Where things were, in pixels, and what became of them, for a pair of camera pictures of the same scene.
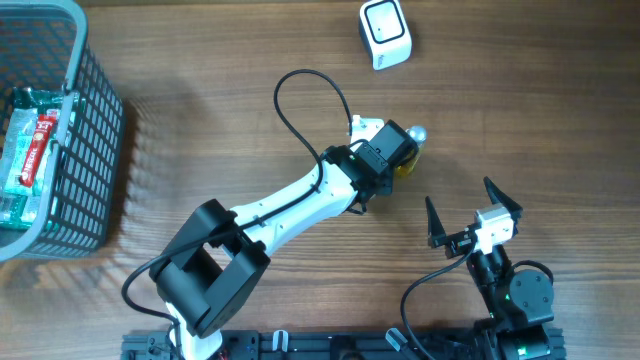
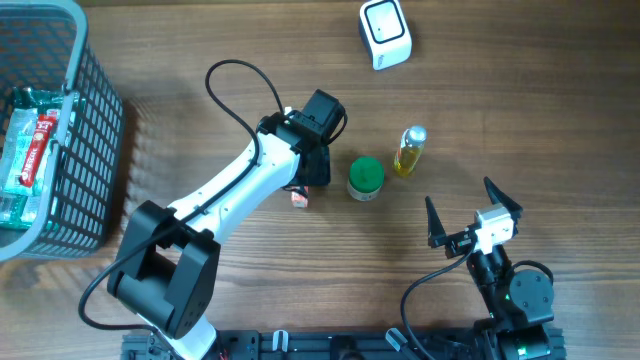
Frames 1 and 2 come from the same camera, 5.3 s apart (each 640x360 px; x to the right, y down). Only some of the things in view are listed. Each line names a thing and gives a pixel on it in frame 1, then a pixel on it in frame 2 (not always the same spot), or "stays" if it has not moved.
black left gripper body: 387,183 to 322,174
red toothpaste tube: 38,150 stays
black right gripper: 457,242 stays
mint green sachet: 22,132 stays
